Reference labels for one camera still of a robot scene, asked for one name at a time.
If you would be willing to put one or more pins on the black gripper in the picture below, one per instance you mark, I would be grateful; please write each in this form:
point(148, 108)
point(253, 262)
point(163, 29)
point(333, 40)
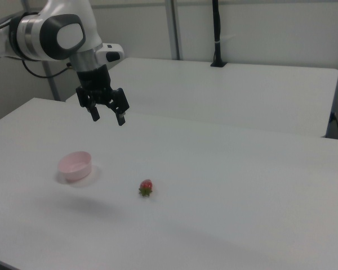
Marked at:
point(95, 80)

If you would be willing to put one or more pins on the red strawberry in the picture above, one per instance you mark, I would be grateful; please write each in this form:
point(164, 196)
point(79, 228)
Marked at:
point(146, 188)

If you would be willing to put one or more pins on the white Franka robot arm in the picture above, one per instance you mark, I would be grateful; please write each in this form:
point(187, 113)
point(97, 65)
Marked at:
point(42, 31)

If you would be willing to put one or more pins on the pink plastic bowl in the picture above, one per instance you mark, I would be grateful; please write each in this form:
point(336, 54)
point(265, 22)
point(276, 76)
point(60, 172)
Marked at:
point(75, 166)

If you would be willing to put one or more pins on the grey metal frame post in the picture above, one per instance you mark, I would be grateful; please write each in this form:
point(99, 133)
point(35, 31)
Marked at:
point(52, 81)
point(174, 28)

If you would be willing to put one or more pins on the black camera stand pole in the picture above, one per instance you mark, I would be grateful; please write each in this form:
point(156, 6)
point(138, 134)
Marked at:
point(217, 33)

